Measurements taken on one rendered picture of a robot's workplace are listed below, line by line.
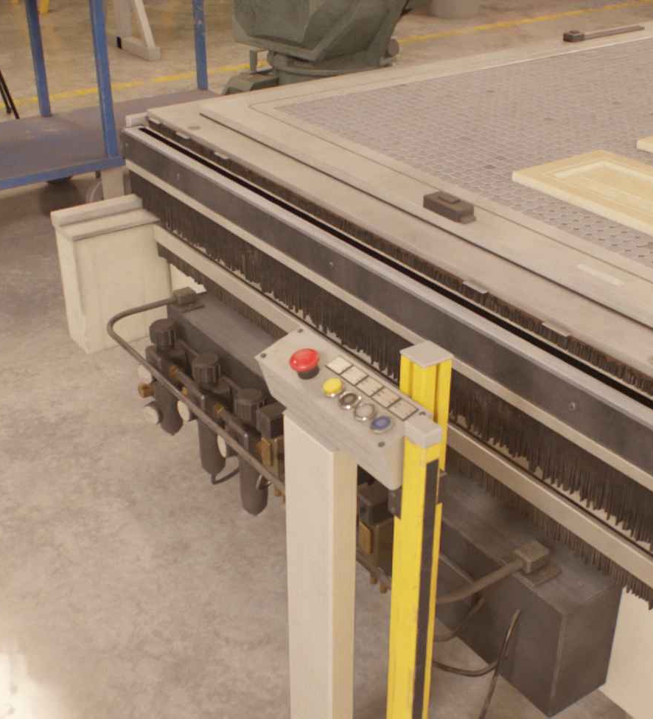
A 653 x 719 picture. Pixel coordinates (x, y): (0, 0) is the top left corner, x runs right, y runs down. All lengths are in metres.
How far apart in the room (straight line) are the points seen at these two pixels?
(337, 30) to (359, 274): 1.48
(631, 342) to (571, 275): 0.19
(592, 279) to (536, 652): 0.60
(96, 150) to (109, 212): 1.62
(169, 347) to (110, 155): 1.91
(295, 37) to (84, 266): 1.08
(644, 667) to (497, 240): 0.75
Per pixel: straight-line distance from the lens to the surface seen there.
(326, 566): 1.48
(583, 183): 2.14
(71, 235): 2.59
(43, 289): 3.83
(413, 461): 1.23
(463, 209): 1.93
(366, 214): 2.03
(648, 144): 2.42
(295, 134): 2.43
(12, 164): 4.22
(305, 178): 2.22
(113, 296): 2.69
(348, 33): 3.31
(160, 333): 2.37
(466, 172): 2.21
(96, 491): 2.73
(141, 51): 7.14
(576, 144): 2.44
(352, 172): 2.18
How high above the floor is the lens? 1.58
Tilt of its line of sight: 29 degrees down
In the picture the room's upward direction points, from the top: straight up
